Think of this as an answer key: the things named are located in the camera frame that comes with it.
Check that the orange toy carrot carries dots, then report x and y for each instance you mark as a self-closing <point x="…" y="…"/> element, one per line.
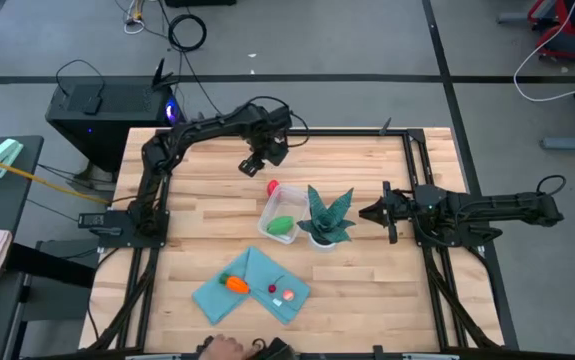
<point x="238" y="285"/>

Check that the green toy vegetable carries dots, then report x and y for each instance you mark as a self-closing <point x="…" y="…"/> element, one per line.
<point x="280" y="225"/>

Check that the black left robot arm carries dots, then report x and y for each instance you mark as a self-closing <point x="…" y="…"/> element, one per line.
<point x="202" y="127"/>

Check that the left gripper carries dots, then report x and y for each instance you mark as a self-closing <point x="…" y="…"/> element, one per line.
<point x="272" y="150"/>

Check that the mint green stapler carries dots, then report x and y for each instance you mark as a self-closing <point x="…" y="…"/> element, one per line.
<point x="2" y="157"/>

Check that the black antenna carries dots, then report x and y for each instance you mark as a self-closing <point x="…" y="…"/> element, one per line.
<point x="159" y="75"/>

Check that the white plant pot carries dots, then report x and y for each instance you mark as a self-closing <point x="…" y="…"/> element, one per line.
<point x="323" y="248"/>

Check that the green snake plant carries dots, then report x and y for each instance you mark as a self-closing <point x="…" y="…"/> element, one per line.
<point x="324" y="220"/>

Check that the black computer tower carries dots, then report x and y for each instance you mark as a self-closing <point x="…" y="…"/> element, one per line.
<point x="117" y="125"/>

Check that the red black chair base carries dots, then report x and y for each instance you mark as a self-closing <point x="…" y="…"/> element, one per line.
<point x="567" y="47"/>

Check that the black device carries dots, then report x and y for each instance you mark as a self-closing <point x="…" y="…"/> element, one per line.
<point x="274" y="350"/>

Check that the red toy cherry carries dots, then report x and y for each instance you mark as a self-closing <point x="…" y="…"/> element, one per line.
<point x="272" y="289"/>

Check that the red toy fruit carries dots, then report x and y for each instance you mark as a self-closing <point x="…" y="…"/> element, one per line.
<point x="272" y="188"/>

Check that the teal folded cloth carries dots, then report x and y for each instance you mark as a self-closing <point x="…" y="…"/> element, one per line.
<point x="262" y="272"/>

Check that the small pink toy fruit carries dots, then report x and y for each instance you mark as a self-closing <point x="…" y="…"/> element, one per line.
<point x="288" y="295"/>

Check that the clear plastic tupperware container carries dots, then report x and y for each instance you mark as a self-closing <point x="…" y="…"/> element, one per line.
<point x="287" y="202"/>

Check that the black beam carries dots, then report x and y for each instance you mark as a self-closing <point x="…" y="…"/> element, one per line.
<point x="52" y="265"/>

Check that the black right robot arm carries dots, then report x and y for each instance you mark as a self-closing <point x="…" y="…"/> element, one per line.
<point x="492" y="207"/>

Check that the small black box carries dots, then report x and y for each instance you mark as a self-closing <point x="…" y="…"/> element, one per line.
<point x="92" y="105"/>

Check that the person's hand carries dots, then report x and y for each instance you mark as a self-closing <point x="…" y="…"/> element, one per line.
<point x="222" y="347"/>

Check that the grey metal table foot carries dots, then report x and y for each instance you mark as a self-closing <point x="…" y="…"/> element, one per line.
<point x="572" y="143"/>

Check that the black aluminium table frame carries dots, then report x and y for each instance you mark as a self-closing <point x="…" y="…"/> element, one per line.
<point x="347" y="133"/>

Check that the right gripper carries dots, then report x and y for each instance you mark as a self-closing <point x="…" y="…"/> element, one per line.
<point x="392" y="215"/>

